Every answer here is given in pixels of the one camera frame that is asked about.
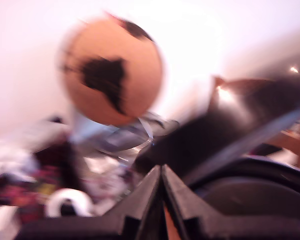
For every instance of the white tissue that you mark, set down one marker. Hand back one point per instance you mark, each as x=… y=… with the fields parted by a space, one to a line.
x=12 y=157

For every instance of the brown cork globe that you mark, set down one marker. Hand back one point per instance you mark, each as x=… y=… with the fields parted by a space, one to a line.
x=110 y=72

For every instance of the white round security camera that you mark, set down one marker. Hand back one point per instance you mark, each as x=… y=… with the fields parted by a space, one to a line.
x=67 y=200

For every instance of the grey inner pot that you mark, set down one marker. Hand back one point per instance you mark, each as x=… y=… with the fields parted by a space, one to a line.
x=252 y=197

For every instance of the floral tissue box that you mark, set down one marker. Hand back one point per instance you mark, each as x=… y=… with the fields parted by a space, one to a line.
x=27 y=190

